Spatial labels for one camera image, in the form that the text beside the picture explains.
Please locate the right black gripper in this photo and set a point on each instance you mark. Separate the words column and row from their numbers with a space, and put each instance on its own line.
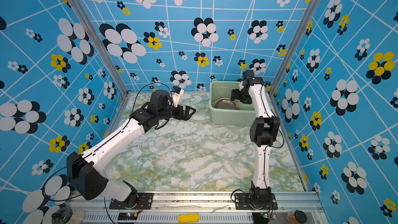
column 235, row 96

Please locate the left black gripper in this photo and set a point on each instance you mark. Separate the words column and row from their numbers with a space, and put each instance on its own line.
column 186, row 115

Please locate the clear ribbed glass plate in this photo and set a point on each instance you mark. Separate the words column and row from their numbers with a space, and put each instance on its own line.
column 226, row 103

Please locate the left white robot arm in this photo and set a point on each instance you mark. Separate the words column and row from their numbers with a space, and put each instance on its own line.
column 84, row 170

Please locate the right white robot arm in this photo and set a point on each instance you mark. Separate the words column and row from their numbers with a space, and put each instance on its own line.
column 263, row 133

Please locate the light green plastic bin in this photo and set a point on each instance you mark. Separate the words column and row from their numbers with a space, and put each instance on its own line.
column 244, row 116

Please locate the brown jar black lid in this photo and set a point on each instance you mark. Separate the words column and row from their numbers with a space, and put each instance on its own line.
column 296, row 217

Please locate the clear glass lid jar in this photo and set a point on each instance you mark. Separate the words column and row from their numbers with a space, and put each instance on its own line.
column 68, row 215

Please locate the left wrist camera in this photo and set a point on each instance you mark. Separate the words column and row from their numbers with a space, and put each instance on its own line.
column 177, row 93

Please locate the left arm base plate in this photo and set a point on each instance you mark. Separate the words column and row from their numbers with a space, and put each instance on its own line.
column 146, row 200

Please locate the yellow tag on rail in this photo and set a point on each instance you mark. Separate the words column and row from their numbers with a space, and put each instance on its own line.
column 188, row 218

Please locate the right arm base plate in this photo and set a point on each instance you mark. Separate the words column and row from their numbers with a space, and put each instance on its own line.
column 245, row 202

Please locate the aluminium front rail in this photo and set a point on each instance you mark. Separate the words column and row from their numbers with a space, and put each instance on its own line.
column 211, row 207

